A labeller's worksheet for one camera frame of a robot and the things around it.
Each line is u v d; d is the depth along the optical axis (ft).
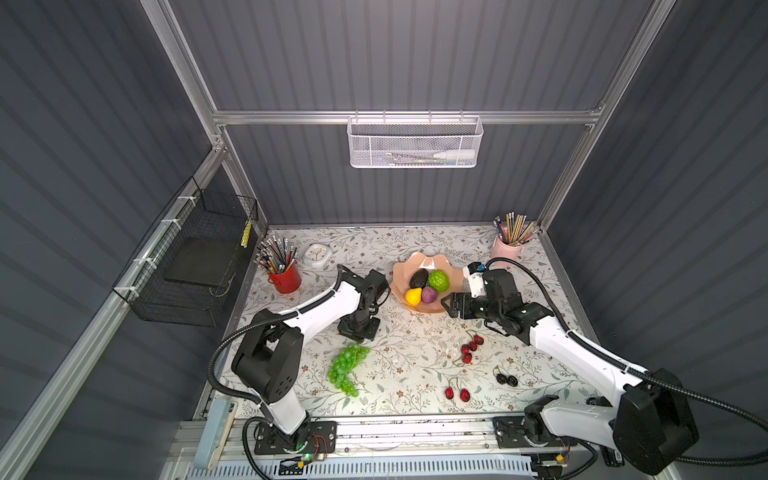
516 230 3.41
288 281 3.17
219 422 2.35
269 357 1.51
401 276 3.35
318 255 3.56
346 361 2.65
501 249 3.35
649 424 1.34
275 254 3.16
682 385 1.37
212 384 1.40
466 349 2.84
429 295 3.10
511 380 2.64
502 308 2.07
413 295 3.08
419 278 3.24
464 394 2.59
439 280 3.15
